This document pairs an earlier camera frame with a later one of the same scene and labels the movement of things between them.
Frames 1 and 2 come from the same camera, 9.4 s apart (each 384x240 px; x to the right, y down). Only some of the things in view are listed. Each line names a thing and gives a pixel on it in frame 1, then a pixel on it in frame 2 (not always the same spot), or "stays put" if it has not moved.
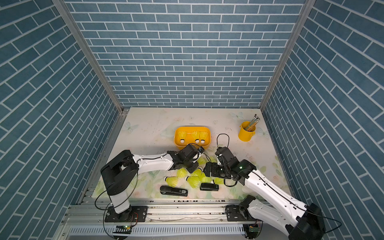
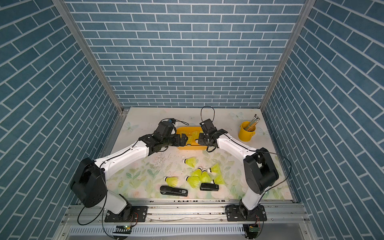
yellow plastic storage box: (186, 135) stays put
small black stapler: (209, 186) stays put
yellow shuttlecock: (171, 181) stays put
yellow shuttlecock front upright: (204, 179) stays put
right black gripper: (213, 171) → (200, 141)
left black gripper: (195, 165) → (177, 142)
